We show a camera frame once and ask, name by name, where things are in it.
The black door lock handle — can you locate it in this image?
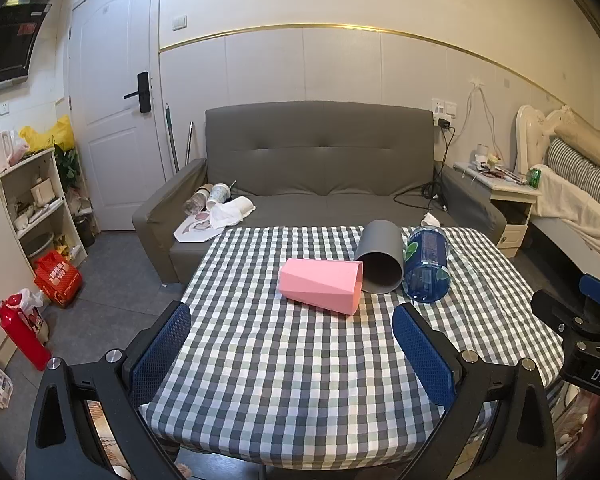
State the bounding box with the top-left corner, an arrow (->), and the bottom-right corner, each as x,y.
123,72 -> 151,113

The green plant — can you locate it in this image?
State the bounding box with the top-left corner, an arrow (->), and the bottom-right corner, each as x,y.
55,147 -> 83,193

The yellow plastic bag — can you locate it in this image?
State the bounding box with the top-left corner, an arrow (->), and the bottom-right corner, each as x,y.
19,115 -> 76,153

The white wall outlet panel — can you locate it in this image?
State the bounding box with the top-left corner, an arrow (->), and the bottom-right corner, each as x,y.
431,98 -> 458,126

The black cable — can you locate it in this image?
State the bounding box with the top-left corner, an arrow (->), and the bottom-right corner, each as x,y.
392,127 -> 456,211

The paper drink cup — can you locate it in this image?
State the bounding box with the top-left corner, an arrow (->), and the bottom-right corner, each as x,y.
206,183 -> 231,208

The grey plastic cup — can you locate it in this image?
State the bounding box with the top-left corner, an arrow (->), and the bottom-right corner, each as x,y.
355,219 -> 406,294

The white nightstand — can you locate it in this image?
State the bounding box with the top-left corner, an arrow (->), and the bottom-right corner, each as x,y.
452,161 -> 543,259

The white cloth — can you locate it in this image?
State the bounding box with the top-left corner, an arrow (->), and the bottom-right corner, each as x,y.
209,196 -> 257,233

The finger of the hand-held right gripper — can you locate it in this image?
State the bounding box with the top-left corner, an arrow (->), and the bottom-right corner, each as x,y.
531,290 -> 600,343
579,273 -> 600,311

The white red plastic bag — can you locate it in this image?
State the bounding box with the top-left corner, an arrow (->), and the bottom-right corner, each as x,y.
10,287 -> 51,346

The white pink paper bag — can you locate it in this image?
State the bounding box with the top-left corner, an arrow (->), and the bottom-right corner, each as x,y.
174,210 -> 223,245

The white open shelf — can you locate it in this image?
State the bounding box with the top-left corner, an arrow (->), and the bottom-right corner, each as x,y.
0,147 -> 88,271

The white door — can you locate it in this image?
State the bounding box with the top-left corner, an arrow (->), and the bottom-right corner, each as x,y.
67,0 -> 161,233

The white bed headboard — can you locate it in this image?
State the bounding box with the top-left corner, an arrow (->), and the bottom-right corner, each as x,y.
516,104 -> 581,176

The bed with striped pillow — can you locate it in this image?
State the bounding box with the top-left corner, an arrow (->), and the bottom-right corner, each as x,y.
531,164 -> 600,281

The blue transparent plastic cup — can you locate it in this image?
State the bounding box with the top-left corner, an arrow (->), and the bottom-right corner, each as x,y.
401,226 -> 452,303

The pink faceted cup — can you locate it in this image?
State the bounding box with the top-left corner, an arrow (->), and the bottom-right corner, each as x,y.
278,258 -> 365,316

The striped pillow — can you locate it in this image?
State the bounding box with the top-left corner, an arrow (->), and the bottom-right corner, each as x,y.
547,137 -> 600,216

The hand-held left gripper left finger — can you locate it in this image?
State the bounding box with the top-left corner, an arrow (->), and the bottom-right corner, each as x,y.
24,301 -> 193,480

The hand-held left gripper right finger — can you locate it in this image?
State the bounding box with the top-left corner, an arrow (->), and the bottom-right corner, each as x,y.
392,302 -> 559,480

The clear plastic bottle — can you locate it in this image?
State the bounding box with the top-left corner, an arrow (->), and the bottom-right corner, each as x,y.
183,183 -> 216,213

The checkered tablecloth table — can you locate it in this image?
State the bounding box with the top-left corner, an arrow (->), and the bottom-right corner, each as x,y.
139,225 -> 578,471

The white cable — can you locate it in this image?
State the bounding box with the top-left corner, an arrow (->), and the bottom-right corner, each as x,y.
460,85 -> 501,161

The black range hood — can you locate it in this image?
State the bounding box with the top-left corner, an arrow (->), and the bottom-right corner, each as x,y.
0,2 -> 53,93

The mop handle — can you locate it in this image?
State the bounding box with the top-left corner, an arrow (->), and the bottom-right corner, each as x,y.
164,103 -> 181,171

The red paper bag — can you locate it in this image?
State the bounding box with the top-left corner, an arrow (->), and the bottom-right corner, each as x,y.
33,251 -> 83,308

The white electric kettle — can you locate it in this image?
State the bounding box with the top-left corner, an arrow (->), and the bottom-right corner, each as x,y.
0,131 -> 15,177

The red fire extinguisher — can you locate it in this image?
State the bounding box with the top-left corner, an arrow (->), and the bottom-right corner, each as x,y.
0,295 -> 52,372

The grey sofa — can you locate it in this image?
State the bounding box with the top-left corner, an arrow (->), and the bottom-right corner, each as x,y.
131,101 -> 508,286

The beige cushion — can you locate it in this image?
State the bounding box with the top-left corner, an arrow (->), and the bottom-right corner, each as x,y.
554,120 -> 600,181

